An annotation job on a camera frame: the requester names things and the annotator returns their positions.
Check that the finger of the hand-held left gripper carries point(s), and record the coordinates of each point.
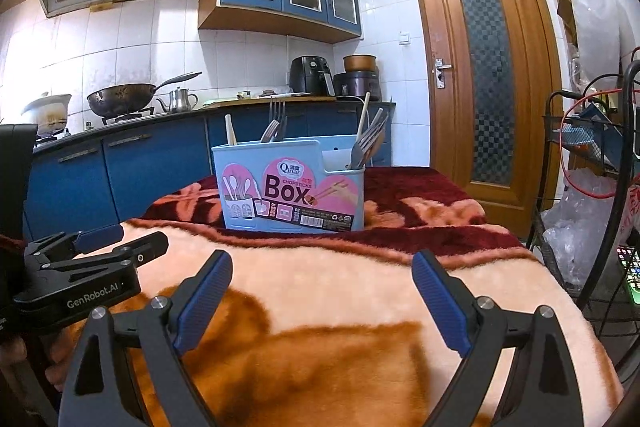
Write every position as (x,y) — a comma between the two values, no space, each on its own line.
(102,237)
(145,249)

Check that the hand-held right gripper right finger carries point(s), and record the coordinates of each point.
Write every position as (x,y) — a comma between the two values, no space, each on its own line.
(440,297)

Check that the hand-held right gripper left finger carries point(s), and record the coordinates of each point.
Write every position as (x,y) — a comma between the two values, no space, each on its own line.
(207,302)

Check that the light blue utensil holder box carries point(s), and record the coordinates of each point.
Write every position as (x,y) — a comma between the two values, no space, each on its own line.
(245,154)

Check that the red and peach plush blanket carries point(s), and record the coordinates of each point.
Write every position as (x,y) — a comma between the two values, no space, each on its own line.
(350,287)

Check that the gas stove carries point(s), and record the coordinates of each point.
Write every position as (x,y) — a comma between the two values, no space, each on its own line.
(130,116)

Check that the white cooking pot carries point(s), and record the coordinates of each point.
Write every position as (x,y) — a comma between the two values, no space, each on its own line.
(47,112)

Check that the black wok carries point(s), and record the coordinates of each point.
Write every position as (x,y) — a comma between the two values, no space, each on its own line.
(120,99)

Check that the metal kettle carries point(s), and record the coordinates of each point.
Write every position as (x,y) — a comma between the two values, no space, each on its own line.
(180,102)

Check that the clear plastic bags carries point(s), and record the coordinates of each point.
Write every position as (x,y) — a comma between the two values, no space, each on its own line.
(575,227)

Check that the wooden door with glass panel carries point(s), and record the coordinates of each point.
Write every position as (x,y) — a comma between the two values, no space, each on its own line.
(440,132)

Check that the small jar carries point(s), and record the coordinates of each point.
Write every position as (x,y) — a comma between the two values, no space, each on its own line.
(244,95)

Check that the colourful lit phone screen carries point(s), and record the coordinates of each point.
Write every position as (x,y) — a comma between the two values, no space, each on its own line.
(630,272)

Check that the dark rice cooker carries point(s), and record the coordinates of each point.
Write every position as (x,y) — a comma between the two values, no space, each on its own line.
(355,87)

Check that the blue cloth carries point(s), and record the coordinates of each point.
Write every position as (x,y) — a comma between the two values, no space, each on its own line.
(590,124)

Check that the black air fryer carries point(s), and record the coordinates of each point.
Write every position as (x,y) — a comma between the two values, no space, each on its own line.
(307,74)

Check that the brown bowl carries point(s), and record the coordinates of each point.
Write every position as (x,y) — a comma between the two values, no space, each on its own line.
(359,63)

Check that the white light switch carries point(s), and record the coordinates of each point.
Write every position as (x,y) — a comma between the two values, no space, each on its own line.
(405,38)

